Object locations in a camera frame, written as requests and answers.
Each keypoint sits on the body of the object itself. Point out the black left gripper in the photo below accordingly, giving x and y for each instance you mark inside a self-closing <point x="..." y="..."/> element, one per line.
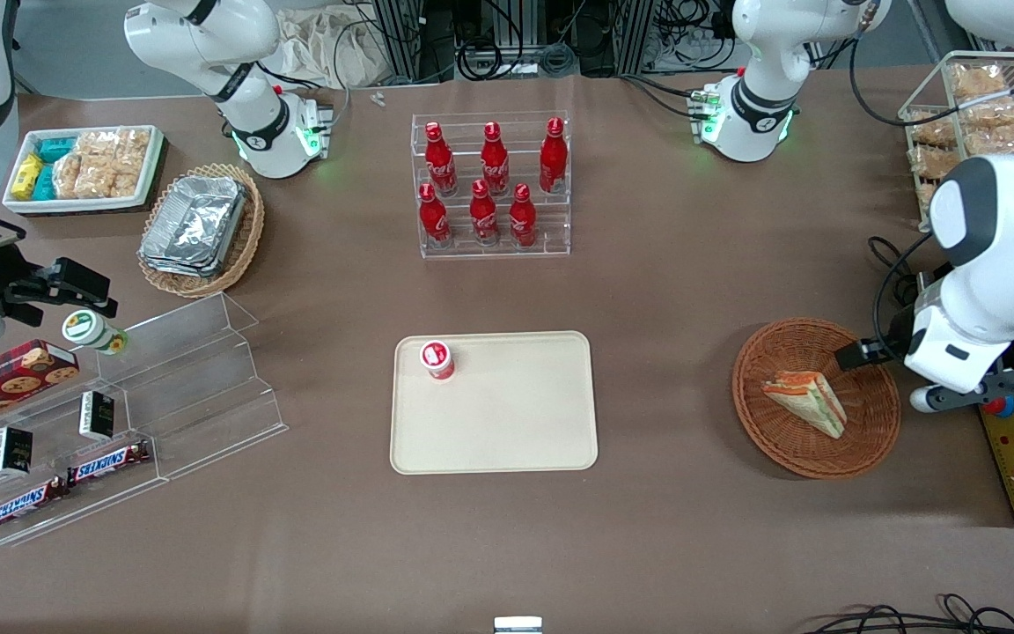
<point x="893" y="342"/>

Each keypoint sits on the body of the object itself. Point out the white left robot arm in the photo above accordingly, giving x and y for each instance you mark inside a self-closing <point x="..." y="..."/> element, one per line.
<point x="1000" y="220"/>

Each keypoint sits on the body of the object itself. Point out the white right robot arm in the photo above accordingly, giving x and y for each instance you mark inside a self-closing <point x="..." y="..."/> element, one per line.
<point x="243" y="40"/>

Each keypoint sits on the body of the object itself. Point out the wrapped triangle sandwich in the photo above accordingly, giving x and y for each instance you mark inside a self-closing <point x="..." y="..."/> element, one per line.
<point x="811" y="401"/>

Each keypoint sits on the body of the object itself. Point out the brown wicker basket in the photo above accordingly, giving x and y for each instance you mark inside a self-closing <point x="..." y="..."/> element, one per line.
<point x="868" y="440"/>

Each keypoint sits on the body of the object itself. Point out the white rectangular snack tray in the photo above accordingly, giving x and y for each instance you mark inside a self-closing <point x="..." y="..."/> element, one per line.
<point x="84" y="204"/>

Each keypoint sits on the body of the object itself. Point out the light oval wicker basket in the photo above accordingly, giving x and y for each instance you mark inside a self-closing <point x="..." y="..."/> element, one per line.
<point x="247" y="233"/>

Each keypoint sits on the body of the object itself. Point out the beige plastic tray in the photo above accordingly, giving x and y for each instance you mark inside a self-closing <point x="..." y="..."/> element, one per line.
<point x="507" y="414"/>

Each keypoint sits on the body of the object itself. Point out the green sunflower yogurt bottle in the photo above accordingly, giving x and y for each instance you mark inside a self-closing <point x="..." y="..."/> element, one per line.
<point x="89" y="329"/>

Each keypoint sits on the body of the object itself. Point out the red tartan cookie box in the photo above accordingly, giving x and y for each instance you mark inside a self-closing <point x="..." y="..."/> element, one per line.
<point x="5" y="383"/>

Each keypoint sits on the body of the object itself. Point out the teal snack packet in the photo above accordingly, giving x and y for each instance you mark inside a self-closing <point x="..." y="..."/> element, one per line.
<point x="56" y="149"/>
<point x="44" y="183"/>

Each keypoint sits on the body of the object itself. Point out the rice cracker pack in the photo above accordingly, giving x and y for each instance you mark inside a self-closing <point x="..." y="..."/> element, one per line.
<point x="978" y="81"/>
<point x="68" y="176"/>
<point x="1000" y="139"/>
<point x="936" y="163"/>
<point x="995" y="112"/>
<point x="111" y="180"/>
<point x="98" y="145"/>
<point x="133" y="147"/>
<point x="931" y="128"/>

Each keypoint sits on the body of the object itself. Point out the yellow snack packet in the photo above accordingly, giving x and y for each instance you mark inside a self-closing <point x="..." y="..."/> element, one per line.
<point x="26" y="176"/>

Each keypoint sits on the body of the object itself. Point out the small black chocolate box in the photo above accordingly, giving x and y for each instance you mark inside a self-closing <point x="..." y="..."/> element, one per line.
<point x="97" y="416"/>
<point x="11" y="451"/>

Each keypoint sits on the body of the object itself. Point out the stacked aluminium foil trays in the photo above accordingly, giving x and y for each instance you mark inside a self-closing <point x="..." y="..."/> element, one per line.
<point x="194" y="224"/>

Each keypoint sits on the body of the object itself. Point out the clear acrylic stepped display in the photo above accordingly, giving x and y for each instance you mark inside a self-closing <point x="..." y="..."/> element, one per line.
<point x="199" y="387"/>

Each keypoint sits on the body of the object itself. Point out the Snickers chocolate bar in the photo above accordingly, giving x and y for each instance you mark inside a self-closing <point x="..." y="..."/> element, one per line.
<point x="109" y="462"/>
<point x="27" y="504"/>

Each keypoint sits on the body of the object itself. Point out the clear acrylic bottle rack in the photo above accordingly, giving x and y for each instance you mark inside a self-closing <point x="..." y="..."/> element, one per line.
<point x="551" y="220"/>

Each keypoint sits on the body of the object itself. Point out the red cola bottle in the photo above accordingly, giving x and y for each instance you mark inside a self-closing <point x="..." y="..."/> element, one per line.
<point x="434" y="218"/>
<point x="495" y="163"/>
<point x="441" y="163"/>
<point x="484" y="216"/>
<point x="553" y="158"/>
<point x="522" y="218"/>

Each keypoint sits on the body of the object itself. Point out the beige cloth bag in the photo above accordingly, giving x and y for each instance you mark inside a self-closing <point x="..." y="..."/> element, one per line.
<point x="331" y="48"/>

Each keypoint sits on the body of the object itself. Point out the red yogurt drink bottle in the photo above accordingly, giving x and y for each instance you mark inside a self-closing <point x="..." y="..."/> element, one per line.
<point x="438" y="359"/>

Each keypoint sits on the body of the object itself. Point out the small white box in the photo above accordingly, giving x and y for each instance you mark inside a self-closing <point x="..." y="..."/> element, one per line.
<point x="518" y="625"/>

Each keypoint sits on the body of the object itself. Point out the aluminium frame post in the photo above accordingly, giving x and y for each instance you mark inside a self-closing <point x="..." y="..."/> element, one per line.
<point x="397" y="40"/>
<point x="635" y="35"/>

